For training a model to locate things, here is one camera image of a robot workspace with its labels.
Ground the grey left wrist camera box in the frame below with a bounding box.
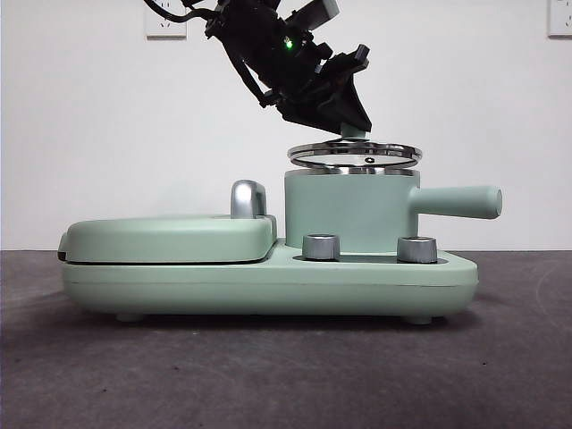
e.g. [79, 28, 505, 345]
[283, 0, 340, 32]

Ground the black left arm upper cable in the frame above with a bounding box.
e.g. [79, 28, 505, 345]
[142, 0, 211, 24]

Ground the mint green pot with handle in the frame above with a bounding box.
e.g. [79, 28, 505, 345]
[283, 167, 503, 261]

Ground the glass pot lid green knob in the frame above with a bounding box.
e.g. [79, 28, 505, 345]
[285, 124, 424, 173]

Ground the silver control knob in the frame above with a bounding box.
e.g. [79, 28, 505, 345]
[396, 235, 438, 264]
[301, 232, 341, 260]

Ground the black left arm lower cable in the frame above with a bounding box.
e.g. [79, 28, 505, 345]
[223, 52, 279, 109]

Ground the chrome grill lid handle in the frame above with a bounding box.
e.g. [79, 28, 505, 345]
[229, 179, 269, 220]

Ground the mint green breakfast machine base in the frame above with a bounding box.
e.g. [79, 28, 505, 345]
[60, 238, 478, 324]

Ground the white wall socket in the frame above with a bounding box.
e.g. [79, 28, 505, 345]
[547, 0, 572, 38]
[145, 0, 188, 39]

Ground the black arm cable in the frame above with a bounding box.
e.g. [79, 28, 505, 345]
[223, 52, 279, 109]
[142, 0, 211, 24]

